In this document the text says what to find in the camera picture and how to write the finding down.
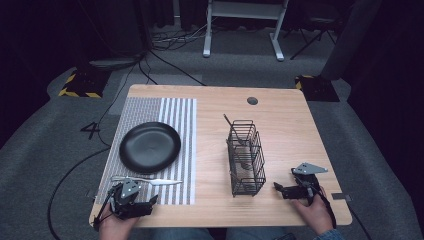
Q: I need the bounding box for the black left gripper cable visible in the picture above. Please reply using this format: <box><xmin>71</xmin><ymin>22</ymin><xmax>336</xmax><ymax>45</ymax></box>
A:
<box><xmin>46</xmin><ymin>145</ymin><xmax>112</xmax><ymax>240</ymax></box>

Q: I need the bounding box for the grey white striped placemat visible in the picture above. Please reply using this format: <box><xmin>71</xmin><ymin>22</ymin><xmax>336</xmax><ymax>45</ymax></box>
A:
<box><xmin>95</xmin><ymin>96</ymin><xmax>198</xmax><ymax>206</ymax></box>

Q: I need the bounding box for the black yellow striped base plate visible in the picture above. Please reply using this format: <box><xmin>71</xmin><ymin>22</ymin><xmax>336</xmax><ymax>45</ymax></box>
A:
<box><xmin>57</xmin><ymin>67</ymin><xmax>112</xmax><ymax>100</ymax></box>
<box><xmin>294</xmin><ymin>74</ymin><xmax>341</xmax><ymax>103</ymax></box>

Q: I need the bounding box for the black tripod stand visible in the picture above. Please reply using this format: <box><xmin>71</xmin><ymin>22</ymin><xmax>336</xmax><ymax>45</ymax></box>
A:
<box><xmin>289</xmin><ymin>13</ymin><xmax>338</xmax><ymax>62</ymax></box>

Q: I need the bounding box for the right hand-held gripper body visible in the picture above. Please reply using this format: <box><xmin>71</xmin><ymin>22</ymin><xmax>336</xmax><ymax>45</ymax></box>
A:
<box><xmin>288</xmin><ymin>162</ymin><xmax>330</xmax><ymax>205</ymax></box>

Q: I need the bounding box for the person's left hand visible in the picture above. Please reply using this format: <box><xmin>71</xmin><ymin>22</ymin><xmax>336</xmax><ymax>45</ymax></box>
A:
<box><xmin>98</xmin><ymin>203</ymin><xmax>141</xmax><ymax>240</ymax></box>

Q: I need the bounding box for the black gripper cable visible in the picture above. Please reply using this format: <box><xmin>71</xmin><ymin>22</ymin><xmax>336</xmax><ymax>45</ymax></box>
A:
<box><xmin>46</xmin><ymin>145</ymin><xmax>112</xmax><ymax>240</ymax></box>
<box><xmin>318</xmin><ymin>185</ymin><xmax>374</xmax><ymax>240</ymax></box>

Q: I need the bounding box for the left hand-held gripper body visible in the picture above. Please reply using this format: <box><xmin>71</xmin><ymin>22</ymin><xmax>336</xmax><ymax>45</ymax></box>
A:
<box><xmin>108</xmin><ymin>179</ymin><xmax>155</xmax><ymax>221</ymax></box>

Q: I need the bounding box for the grey upright post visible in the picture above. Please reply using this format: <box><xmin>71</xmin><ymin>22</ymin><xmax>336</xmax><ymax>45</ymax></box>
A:
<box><xmin>319</xmin><ymin>0</ymin><xmax>383</xmax><ymax>82</ymax></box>

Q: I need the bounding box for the black floor cable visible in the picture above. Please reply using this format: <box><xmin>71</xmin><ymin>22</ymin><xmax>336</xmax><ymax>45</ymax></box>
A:
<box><xmin>96</xmin><ymin>49</ymin><xmax>208</xmax><ymax>148</ymax></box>

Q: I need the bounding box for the person's right hand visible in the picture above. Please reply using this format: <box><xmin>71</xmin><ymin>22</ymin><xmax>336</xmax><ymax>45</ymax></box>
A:
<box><xmin>291</xmin><ymin>187</ymin><xmax>335</xmax><ymax>236</ymax></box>

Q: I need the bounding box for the white desk frame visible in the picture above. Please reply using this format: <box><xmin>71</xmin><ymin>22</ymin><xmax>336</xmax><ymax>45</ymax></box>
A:
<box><xmin>202</xmin><ymin>0</ymin><xmax>291</xmax><ymax>62</ymax></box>

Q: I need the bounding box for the bundle of floor cables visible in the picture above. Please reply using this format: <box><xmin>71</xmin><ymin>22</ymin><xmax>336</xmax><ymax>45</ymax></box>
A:
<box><xmin>150</xmin><ymin>19</ymin><xmax>214</xmax><ymax>53</ymax></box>

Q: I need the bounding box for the metal fork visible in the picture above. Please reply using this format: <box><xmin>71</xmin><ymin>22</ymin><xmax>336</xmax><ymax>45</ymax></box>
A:
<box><xmin>222</xmin><ymin>113</ymin><xmax>255</xmax><ymax>171</ymax></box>

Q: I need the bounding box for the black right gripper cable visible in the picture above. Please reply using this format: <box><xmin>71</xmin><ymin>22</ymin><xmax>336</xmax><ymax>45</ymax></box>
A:
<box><xmin>318</xmin><ymin>185</ymin><xmax>374</xmax><ymax>240</ymax></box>

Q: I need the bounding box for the grey tape strip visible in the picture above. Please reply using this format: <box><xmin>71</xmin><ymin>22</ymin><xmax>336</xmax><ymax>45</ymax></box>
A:
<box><xmin>331</xmin><ymin>192</ymin><xmax>353</xmax><ymax>202</ymax></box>

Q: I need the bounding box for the silver table knife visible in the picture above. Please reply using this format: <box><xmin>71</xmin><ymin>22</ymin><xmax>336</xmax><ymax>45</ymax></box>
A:
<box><xmin>110</xmin><ymin>175</ymin><xmax>184</xmax><ymax>187</ymax></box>

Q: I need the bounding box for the black wire cutlery basket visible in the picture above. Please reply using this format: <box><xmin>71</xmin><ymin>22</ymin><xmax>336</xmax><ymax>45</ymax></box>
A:
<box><xmin>225</xmin><ymin>119</ymin><xmax>267</xmax><ymax>198</ymax></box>

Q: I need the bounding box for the black round plate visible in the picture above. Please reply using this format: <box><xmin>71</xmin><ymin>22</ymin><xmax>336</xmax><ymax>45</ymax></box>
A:
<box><xmin>118</xmin><ymin>121</ymin><xmax>182</xmax><ymax>175</ymax></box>

